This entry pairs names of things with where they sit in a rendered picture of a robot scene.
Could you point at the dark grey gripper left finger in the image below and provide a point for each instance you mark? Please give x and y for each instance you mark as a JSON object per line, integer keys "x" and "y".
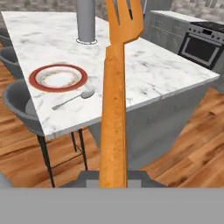
{"x": 83, "y": 178}

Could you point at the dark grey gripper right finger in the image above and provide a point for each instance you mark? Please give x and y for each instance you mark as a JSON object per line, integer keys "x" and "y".
{"x": 139, "y": 178}

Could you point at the orange wooden fork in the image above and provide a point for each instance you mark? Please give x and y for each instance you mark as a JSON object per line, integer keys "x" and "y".
{"x": 114, "y": 116}

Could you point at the silver metal spoon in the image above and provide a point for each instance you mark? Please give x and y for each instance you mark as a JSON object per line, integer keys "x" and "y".
{"x": 85, "y": 94}

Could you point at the red rimmed white plate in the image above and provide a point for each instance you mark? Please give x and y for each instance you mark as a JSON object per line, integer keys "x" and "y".
{"x": 58, "y": 78}

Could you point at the white marble kitchen island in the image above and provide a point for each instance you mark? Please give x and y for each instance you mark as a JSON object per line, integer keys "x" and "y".
{"x": 163, "y": 87}

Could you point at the grey bar stool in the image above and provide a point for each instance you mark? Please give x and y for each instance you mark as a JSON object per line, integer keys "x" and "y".
{"x": 4, "y": 36}
{"x": 20, "y": 108}
{"x": 11, "y": 62}

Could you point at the stainless steel oven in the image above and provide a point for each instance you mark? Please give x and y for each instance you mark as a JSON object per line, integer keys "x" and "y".
{"x": 201, "y": 46}

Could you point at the grey cabinet run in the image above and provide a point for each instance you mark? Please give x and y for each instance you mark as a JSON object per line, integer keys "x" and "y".
{"x": 167, "y": 30}

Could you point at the grey cylindrical column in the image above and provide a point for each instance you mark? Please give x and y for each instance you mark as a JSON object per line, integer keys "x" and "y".
{"x": 86, "y": 20}

